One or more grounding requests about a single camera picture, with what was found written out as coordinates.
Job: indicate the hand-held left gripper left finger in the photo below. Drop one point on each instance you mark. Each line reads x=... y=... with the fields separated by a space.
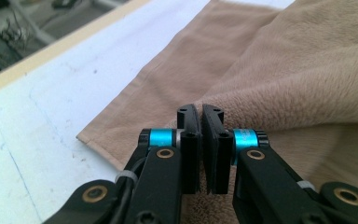
x=190 y=155

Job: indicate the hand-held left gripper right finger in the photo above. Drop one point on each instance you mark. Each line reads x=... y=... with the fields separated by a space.
x=219 y=161

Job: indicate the beige terry towel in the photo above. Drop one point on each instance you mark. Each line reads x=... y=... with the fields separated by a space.
x=261 y=77

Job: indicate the white gridded mat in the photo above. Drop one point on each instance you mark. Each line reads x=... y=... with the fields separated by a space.
x=59 y=109

